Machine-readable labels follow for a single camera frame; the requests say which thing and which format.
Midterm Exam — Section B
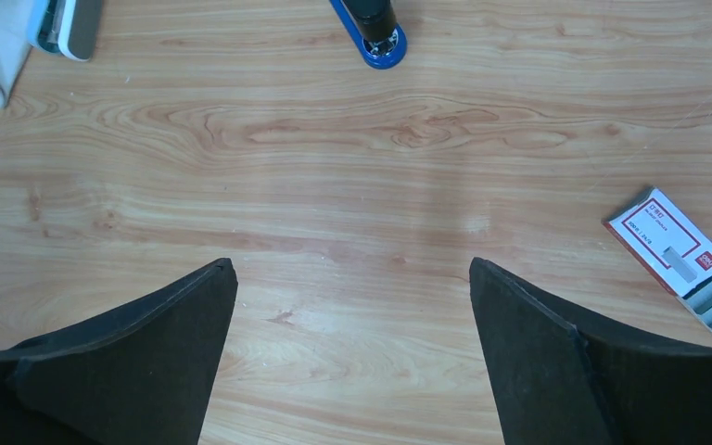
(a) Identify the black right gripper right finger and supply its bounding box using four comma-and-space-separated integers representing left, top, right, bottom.
469, 258, 712, 444

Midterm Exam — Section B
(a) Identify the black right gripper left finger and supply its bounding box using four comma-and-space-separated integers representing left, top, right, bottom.
0, 258, 238, 444

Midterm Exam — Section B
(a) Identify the light blue white stapler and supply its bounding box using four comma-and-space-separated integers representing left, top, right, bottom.
27, 0, 104, 62

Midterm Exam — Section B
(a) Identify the blue black stapler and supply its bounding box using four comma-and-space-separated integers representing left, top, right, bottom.
330, 0, 407, 70

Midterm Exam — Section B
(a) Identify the red white staple box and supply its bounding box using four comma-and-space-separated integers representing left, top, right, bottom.
603, 186, 712, 333

